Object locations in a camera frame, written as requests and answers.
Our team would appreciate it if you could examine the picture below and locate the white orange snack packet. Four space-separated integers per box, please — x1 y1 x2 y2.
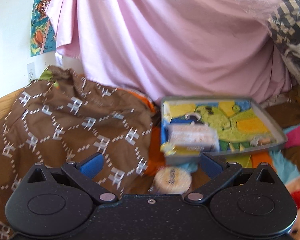
167 124 220 152

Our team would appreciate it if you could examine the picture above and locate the round rice cracker packet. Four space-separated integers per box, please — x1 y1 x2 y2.
149 166 192 194

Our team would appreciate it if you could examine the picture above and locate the grey tin tray cartoon print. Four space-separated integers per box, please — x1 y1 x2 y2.
160 96 287 166

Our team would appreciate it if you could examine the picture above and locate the brown PF patterned cloth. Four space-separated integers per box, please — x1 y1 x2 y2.
0 66 155 239

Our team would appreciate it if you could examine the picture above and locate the colourful striped blanket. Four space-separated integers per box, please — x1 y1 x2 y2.
129 89 300 240

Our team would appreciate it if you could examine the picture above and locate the pink fabric sheet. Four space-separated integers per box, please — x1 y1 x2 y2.
46 0 292 102

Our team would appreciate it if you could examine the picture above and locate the white wall socket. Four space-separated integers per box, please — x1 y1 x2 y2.
27 62 36 82

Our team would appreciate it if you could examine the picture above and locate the colourful cartoon wall poster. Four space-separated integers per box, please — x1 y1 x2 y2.
30 0 56 57

